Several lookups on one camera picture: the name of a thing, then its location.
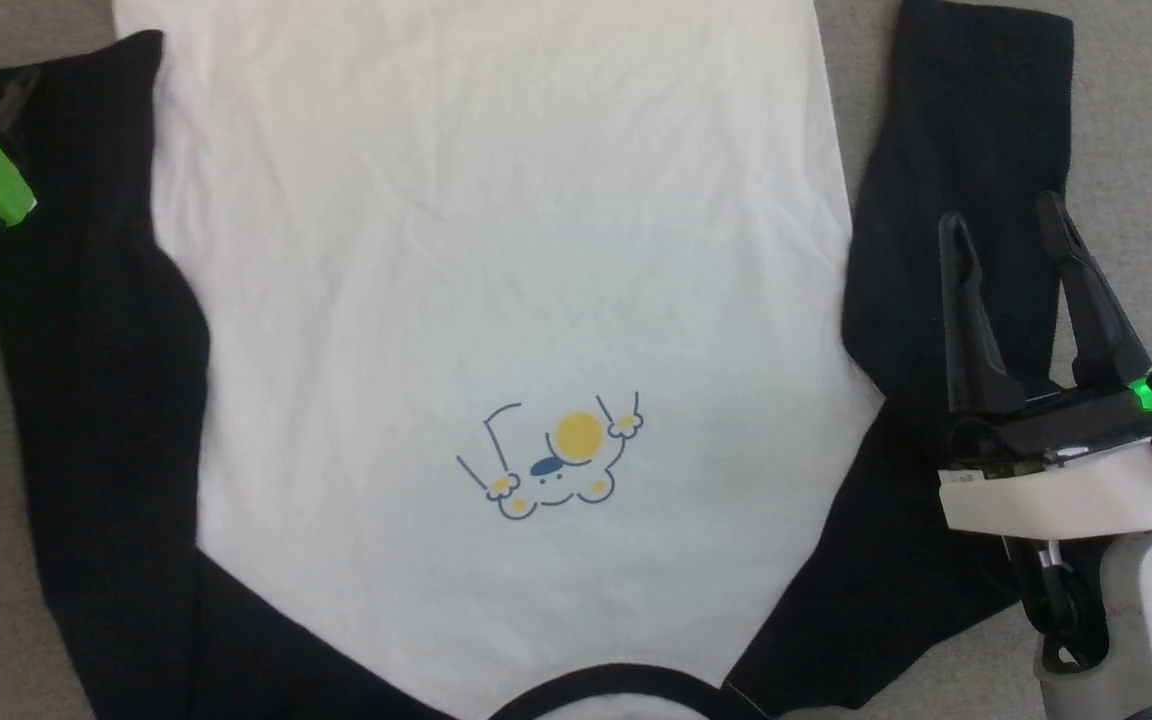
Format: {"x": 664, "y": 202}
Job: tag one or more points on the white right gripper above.
{"x": 1056, "y": 470}

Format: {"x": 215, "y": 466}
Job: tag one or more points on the white and black raglan shirt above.
{"x": 496, "y": 250}

